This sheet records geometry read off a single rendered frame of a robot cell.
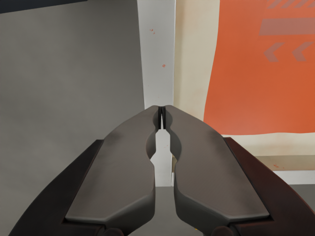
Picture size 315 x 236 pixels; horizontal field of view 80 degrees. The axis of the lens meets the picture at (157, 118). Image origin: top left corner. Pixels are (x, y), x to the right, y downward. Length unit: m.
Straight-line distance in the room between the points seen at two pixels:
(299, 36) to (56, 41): 1.25
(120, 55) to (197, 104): 1.02
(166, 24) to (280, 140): 0.28
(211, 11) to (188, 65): 0.07
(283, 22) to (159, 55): 0.15
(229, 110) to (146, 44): 0.17
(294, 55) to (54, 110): 1.50
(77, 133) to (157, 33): 1.50
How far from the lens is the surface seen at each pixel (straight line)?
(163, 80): 0.23
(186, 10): 0.25
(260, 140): 0.37
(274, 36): 0.29
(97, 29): 1.27
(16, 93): 1.67
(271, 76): 0.31
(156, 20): 0.21
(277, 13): 0.28
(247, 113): 0.33
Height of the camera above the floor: 1.20
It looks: 56 degrees down
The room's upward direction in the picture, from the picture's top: 180 degrees clockwise
